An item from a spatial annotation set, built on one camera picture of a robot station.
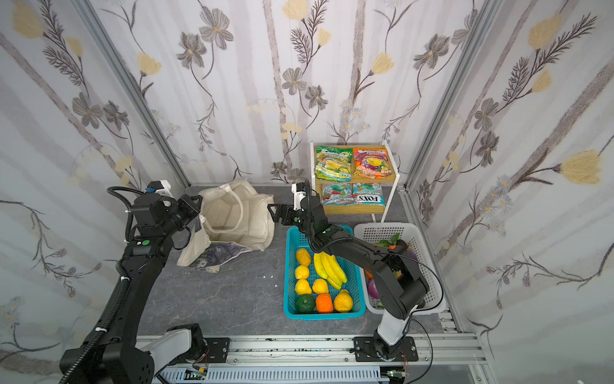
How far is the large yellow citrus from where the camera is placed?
80cm

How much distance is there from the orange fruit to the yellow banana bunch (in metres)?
0.07

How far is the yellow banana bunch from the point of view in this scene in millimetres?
849

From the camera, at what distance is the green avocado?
80cm

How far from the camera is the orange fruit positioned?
794 millimetres
